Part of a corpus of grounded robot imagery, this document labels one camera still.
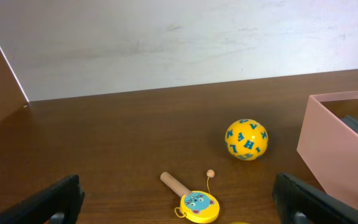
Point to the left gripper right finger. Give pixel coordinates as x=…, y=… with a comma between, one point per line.
x=298, y=202

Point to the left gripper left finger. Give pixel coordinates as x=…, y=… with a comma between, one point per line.
x=60, y=203

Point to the pink cardboard box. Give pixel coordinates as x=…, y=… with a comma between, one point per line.
x=329, y=147

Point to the yellow ball with blue letters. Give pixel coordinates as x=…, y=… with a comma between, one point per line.
x=246, y=139

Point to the yellow wooden rattle drum toy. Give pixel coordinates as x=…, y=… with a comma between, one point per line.
x=195, y=205

